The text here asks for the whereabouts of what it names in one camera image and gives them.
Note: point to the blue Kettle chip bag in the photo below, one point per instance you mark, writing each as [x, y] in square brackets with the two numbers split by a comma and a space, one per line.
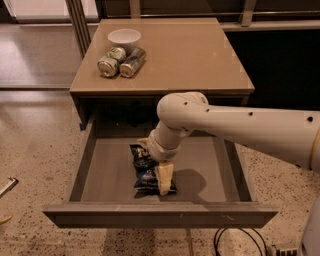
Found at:
[145, 167]

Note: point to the blue silver soda can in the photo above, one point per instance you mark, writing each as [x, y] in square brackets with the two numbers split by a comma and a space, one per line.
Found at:
[131, 65]

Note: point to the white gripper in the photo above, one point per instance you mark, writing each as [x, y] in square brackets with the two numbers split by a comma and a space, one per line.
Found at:
[161, 152]

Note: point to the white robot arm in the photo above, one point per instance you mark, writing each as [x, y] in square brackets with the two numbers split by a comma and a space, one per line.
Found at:
[289, 135]

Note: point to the power strip on floor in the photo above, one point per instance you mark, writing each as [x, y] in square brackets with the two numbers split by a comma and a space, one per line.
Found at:
[282, 251]

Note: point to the green soda can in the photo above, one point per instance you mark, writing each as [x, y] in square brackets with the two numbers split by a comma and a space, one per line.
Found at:
[108, 65]

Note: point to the metal bracket at left edge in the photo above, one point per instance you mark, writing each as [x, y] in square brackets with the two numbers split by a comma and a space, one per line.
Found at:
[12, 182]

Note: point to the white bowl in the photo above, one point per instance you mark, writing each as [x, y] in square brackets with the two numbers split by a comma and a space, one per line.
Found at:
[125, 38]

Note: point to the open grey top drawer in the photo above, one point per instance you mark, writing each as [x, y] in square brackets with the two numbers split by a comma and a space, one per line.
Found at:
[213, 186]

